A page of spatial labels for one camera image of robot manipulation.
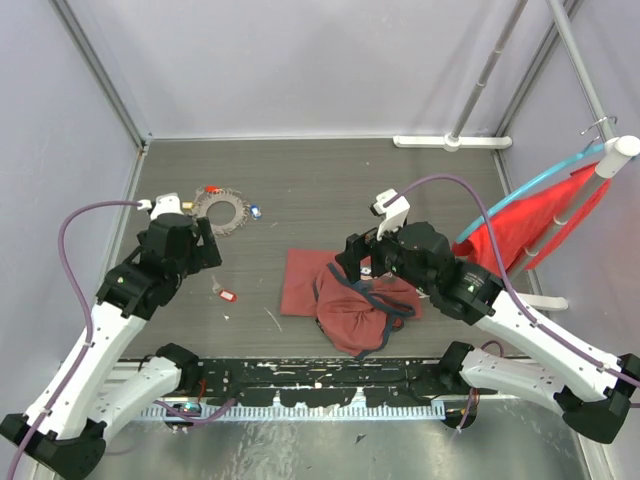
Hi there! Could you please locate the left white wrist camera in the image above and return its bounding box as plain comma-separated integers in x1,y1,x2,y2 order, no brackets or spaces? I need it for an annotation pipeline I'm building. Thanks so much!
136,193,184,220

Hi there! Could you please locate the red cloth on hanger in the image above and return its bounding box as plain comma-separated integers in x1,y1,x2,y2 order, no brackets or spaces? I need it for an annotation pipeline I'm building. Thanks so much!
452,164,611,275

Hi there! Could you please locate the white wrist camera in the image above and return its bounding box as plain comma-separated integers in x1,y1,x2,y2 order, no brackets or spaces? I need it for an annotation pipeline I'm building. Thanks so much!
136,193,184,220
370,189,410,241

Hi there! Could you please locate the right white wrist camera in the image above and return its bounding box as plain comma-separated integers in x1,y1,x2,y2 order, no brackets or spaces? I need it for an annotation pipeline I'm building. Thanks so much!
370,189,410,241

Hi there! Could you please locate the key with red tag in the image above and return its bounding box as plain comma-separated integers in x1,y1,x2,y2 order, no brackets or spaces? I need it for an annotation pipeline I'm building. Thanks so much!
200,185,221,193
212,276,237,303

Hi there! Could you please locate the dark red shirt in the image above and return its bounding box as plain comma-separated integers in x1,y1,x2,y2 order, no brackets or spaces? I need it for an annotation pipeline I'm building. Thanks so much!
280,249,422,359

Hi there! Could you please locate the teal clothes hanger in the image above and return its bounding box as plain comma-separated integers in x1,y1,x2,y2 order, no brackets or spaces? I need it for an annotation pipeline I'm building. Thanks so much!
455,115,618,244

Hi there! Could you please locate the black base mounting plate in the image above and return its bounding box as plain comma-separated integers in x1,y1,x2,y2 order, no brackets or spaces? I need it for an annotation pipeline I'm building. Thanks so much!
169,357,470,408

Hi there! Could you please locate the white grey clothes rack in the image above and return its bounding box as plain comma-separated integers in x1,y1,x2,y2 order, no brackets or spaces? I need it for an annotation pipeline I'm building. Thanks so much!
392,1,639,280

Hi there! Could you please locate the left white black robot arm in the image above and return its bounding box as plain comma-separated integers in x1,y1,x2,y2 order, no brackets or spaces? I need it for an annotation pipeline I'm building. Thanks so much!
1,213,222,479

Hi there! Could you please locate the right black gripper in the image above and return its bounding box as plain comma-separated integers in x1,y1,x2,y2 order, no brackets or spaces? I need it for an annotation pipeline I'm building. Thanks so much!
335,213,434,295

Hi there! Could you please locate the slotted cable duct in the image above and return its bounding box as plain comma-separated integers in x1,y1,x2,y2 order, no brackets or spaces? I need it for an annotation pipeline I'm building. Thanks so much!
139,402,446,421

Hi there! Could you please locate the key with blue tag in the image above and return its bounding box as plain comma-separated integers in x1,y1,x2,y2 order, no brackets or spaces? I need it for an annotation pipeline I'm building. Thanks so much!
249,204,262,220

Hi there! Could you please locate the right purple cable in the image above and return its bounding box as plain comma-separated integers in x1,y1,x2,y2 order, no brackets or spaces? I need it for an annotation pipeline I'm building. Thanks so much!
394,173,640,389

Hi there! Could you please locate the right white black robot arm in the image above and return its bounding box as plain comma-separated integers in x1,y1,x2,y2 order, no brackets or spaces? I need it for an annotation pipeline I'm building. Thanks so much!
335,222,639,444

